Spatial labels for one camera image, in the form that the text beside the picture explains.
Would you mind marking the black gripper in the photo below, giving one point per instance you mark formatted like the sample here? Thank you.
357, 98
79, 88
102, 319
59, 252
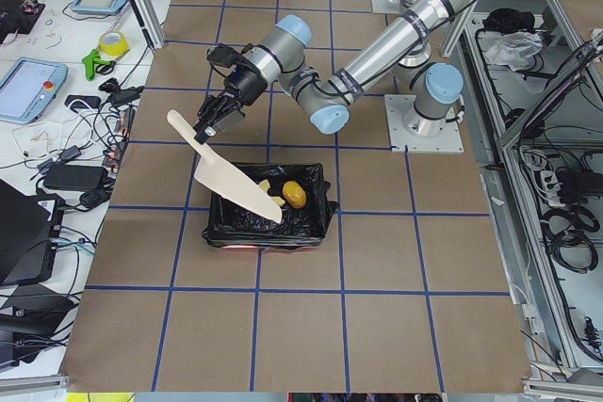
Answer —
243, 84

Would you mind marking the toy croissant bread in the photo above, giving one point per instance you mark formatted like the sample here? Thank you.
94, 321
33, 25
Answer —
265, 186

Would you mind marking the orange toy lemon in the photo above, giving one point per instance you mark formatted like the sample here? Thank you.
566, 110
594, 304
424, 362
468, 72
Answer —
294, 194

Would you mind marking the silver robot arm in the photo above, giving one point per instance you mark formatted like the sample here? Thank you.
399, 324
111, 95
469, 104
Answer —
279, 57

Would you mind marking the black lined trash bin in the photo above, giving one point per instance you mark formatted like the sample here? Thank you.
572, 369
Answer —
229, 225

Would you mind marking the yellow tape roll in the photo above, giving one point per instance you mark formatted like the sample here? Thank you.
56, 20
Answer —
114, 43

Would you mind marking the green plastic clamp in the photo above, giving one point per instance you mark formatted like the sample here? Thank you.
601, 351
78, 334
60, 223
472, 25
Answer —
94, 64

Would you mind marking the black power adapter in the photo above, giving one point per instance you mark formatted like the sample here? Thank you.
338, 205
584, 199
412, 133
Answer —
75, 178

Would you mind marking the blue teach pendant near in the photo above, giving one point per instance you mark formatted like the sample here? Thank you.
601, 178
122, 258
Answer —
29, 87

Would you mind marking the black laptop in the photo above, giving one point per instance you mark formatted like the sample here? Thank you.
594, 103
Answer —
29, 224

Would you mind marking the crumpled white cloth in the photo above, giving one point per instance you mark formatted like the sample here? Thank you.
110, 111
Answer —
516, 51

